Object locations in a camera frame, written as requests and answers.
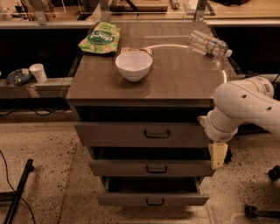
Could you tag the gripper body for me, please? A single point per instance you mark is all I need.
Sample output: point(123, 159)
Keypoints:
point(215, 131)

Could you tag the grey top drawer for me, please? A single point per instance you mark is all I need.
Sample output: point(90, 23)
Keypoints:
point(142, 134)

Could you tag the grey drawer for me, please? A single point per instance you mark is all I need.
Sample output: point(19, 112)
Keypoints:
point(142, 134)
point(152, 192)
point(151, 162)

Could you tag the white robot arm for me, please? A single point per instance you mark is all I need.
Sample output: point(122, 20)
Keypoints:
point(237, 102)

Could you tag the grey drawer cabinet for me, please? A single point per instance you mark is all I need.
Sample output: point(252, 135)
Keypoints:
point(177, 89)

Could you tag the grey middle drawer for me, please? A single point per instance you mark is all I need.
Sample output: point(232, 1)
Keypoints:
point(151, 162)

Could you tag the grey bottom drawer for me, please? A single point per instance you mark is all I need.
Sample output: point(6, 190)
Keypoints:
point(152, 192)

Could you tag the black caster wheel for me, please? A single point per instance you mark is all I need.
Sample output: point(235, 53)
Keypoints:
point(228, 157)

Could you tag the black chair base leg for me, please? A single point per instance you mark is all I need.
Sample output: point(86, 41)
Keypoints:
point(253, 212)

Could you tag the clear plastic water bottle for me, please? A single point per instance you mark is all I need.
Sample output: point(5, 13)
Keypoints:
point(209, 44)

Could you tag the white bowl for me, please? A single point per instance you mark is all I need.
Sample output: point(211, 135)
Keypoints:
point(133, 65)

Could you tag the brown snack packet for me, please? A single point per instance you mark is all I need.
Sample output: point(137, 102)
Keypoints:
point(143, 50)

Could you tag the green snack bag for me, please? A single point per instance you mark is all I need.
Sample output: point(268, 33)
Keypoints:
point(104, 38)

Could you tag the white paper cup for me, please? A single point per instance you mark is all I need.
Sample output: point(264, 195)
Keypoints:
point(39, 72)

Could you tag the black stand leg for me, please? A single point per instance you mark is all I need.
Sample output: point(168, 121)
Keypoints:
point(17, 194)

